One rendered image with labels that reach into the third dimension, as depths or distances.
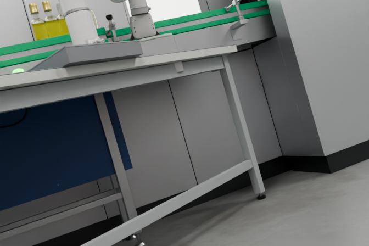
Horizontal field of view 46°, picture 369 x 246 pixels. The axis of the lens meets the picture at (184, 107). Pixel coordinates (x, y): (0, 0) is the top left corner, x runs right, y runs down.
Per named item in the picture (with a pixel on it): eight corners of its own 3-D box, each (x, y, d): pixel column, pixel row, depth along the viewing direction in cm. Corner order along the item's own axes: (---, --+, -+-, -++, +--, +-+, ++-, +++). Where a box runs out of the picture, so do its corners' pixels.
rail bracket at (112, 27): (115, 46, 201) (107, 21, 201) (122, 38, 185) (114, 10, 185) (108, 48, 200) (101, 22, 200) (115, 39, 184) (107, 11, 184)
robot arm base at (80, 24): (118, 45, 153) (105, 4, 154) (89, 48, 144) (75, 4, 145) (95, 59, 164) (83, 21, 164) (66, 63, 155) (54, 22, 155)
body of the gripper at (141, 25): (148, 9, 188) (153, 35, 191) (126, 14, 185) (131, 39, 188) (153, 9, 181) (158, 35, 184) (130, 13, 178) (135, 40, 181)
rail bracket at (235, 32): (239, 39, 224) (227, -2, 224) (255, 31, 208) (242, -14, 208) (231, 41, 222) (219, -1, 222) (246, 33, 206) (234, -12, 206)
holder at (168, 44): (160, 65, 206) (156, 49, 206) (179, 52, 180) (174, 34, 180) (126, 73, 200) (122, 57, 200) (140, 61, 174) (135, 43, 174)
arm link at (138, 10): (147, 5, 188) (149, 11, 188) (128, 9, 185) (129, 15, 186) (152, 4, 181) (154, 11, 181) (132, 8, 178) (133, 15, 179)
